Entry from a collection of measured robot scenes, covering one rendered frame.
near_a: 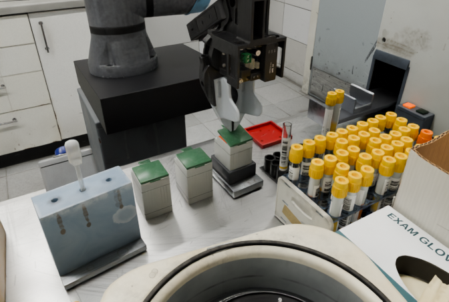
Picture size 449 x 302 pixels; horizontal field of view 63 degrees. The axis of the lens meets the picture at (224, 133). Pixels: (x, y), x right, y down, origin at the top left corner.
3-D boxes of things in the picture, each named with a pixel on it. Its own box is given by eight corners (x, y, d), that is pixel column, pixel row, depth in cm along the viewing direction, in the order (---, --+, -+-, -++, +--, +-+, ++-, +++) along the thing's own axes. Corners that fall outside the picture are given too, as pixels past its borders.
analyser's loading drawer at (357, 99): (379, 95, 80) (384, 73, 78) (404, 107, 75) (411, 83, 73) (307, 116, 72) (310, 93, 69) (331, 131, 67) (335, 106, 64)
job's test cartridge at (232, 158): (235, 159, 60) (236, 126, 57) (251, 174, 57) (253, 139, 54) (214, 166, 59) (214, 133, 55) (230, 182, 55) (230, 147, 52)
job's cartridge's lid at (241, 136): (236, 122, 57) (236, 119, 56) (252, 141, 54) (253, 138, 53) (214, 129, 55) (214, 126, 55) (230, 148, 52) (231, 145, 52)
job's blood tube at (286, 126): (282, 175, 58) (288, 121, 53) (287, 180, 57) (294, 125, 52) (276, 178, 58) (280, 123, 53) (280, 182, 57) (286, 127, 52)
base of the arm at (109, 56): (80, 66, 84) (70, 22, 79) (140, 53, 92) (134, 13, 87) (104, 83, 73) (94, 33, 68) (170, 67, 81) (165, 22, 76)
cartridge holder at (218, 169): (231, 158, 63) (232, 141, 61) (262, 187, 56) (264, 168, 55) (204, 168, 61) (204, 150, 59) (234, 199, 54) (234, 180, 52)
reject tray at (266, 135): (270, 123, 74) (271, 119, 73) (292, 139, 68) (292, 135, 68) (242, 131, 71) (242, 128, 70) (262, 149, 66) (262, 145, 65)
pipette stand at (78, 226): (125, 218, 51) (113, 159, 46) (147, 250, 46) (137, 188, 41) (49, 251, 46) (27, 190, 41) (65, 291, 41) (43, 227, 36)
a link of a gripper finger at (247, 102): (249, 144, 51) (252, 83, 46) (227, 126, 55) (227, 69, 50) (267, 138, 52) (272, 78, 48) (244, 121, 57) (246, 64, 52)
